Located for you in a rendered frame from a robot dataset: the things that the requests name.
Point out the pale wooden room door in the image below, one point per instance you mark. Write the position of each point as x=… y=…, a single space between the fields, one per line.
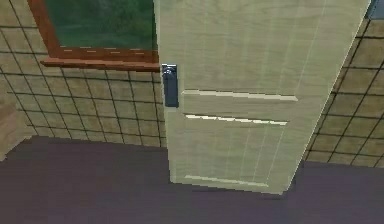
x=246 y=100

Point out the brown framed window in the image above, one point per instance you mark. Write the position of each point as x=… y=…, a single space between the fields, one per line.
x=100 y=30

